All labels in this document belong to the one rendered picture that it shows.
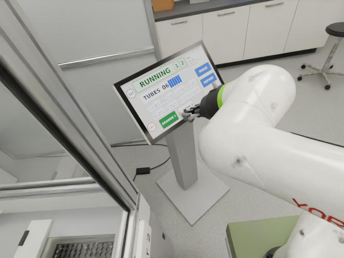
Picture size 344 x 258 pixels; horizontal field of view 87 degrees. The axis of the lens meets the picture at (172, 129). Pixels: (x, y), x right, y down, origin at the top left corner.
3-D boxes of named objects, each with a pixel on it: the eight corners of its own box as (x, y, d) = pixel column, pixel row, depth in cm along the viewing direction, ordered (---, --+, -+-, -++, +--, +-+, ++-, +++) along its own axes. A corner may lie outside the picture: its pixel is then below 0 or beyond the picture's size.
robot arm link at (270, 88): (317, 87, 34) (285, 41, 31) (289, 138, 30) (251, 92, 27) (256, 101, 47) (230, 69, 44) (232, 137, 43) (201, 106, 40)
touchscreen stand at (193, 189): (229, 190, 158) (247, 95, 85) (191, 226, 143) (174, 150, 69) (191, 155, 188) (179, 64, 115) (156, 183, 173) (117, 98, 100)
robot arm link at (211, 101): (230, 130, 43) (254, 111, 46) (207, 87, 41) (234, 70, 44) (215, 131, 49) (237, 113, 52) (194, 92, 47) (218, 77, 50)
